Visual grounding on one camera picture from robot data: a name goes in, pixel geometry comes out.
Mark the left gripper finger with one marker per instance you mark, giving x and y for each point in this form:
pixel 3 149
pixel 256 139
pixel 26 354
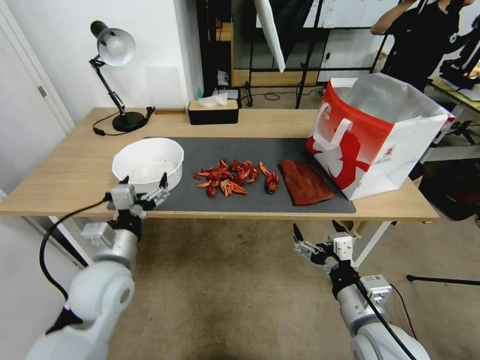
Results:
pixel 162 184
pixel 125 180

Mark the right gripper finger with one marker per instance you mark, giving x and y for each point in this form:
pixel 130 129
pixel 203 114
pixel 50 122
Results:
pixel 302 245
pixel 340 227

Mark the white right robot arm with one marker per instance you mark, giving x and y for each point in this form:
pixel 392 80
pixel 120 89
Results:
pixel 369 322

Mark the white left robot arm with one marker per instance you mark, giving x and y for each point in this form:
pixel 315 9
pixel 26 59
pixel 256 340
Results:
pixel 101 285

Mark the white round container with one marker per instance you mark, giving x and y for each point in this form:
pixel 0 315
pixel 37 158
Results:
pixel 150 161

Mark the red shrimp piece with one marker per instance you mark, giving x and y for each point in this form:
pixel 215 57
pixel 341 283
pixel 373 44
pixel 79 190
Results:
pixel 205 174
pixel 263 168
pixel 243 167
pixel 222 176
pixel 222 165
pixel 240 189
pixel 226 188
pixel 212 192
pixel 253 175
pixel 205 184

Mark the red-brown towel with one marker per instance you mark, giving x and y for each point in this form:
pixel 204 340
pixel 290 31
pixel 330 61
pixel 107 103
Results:
pixel 305 183

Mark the large whole red shrimp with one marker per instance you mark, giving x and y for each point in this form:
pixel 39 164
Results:
pixel 272 182

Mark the red white takeout bag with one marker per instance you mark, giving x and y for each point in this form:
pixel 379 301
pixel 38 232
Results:
pixel 360 150

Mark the black bag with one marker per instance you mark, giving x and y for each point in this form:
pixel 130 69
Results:
pixel 453 198

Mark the white table leg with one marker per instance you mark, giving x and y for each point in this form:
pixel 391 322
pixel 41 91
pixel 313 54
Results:
pixel 371 242

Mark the small black stand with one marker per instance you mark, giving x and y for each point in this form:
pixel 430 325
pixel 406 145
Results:
pixel 150 113

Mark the dark grey table mat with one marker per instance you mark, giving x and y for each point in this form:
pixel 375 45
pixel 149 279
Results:
pixel 232 202

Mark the black tissue box wooden lid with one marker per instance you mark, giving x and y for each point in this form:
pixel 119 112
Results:
pixel 213 115

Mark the white tissue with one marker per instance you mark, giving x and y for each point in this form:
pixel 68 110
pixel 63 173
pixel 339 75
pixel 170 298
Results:
pixel 213 100

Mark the black tripod leg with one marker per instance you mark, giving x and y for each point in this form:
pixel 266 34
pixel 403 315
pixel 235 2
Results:
pixel 442 279

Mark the white door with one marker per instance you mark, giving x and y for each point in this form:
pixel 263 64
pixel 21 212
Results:
pixel 26 112

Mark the black desk lamp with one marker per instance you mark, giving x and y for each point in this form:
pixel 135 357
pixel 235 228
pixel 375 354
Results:
pixel 116 47

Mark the wooden cabinet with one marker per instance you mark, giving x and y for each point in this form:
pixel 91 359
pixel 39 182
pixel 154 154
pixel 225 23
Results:
pixel 240 75

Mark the black metal shelf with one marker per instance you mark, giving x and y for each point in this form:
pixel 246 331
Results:
pixel 210 45

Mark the white reflector panel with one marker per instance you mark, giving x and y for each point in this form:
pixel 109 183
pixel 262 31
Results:
pixel 272 33

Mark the person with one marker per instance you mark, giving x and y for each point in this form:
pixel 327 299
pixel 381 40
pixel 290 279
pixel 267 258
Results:
pixel 416 41

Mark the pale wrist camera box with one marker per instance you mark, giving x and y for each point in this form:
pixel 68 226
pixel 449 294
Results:
pixel 344 247
pixel 122 197

